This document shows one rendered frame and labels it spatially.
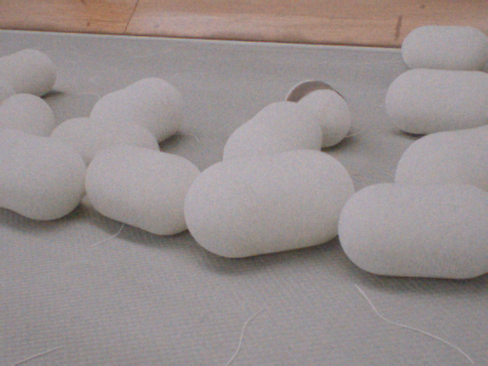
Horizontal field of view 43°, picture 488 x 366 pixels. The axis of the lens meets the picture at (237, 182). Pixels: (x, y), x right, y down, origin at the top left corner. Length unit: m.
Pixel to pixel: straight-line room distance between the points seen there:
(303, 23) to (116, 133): 0.21
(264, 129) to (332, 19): 0.21
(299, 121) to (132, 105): 0.05
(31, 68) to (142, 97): 0.09
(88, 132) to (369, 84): 0.13
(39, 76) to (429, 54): 0.16
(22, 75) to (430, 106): 0.16
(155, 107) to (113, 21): 0.25
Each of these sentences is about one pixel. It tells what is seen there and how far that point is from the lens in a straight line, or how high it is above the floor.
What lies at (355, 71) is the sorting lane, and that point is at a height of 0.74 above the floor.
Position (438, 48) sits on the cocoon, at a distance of 0.27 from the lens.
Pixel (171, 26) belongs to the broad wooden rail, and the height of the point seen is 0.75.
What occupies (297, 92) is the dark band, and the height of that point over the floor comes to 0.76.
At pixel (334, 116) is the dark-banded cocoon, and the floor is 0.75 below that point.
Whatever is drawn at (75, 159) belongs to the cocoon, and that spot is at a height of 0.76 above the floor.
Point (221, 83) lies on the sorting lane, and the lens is 0.28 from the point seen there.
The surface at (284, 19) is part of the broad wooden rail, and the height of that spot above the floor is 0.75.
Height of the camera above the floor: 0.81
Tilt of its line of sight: 23 degrees down
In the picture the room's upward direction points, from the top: 4 degrees counter-clockwise
